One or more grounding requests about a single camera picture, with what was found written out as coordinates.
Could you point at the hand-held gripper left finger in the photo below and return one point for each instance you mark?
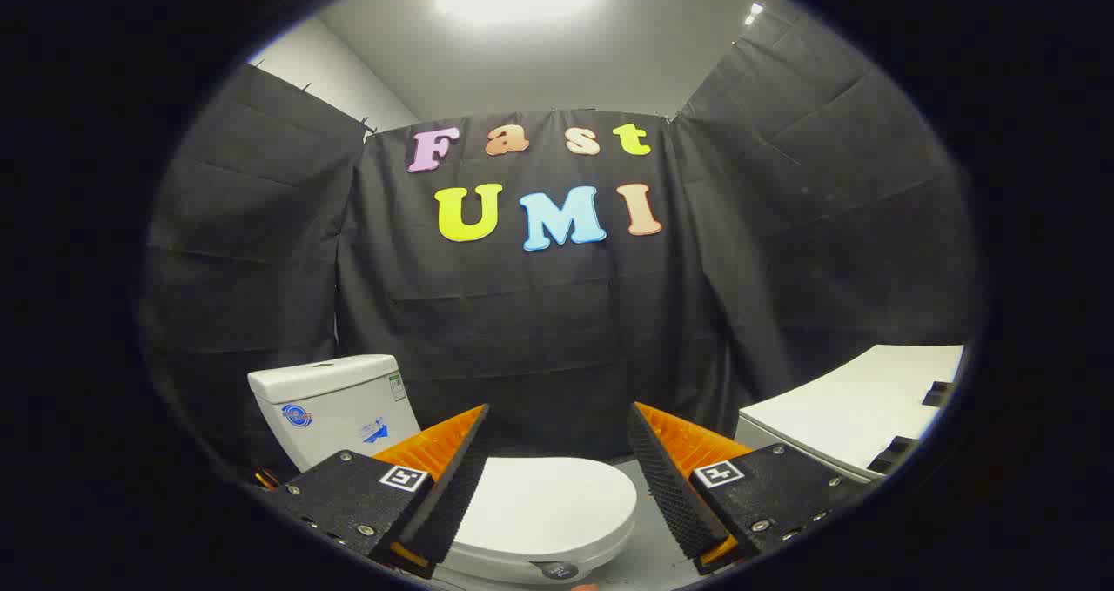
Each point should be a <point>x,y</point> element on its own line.
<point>452,495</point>

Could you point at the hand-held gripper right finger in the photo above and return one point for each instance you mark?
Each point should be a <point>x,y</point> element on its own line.
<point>670,495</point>

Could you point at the white toilet lid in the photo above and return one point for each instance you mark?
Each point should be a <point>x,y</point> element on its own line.
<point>548,504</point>

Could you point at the white toilet with tank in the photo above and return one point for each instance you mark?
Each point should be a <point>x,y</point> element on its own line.
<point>335,399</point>

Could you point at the black backdrop cloth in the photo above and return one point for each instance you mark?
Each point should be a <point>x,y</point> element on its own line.
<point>557,330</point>

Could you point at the white cabinet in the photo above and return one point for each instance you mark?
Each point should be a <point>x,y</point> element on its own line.
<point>857,399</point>

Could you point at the small ceiling spotlight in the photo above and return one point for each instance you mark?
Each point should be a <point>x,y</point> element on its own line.
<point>754,11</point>

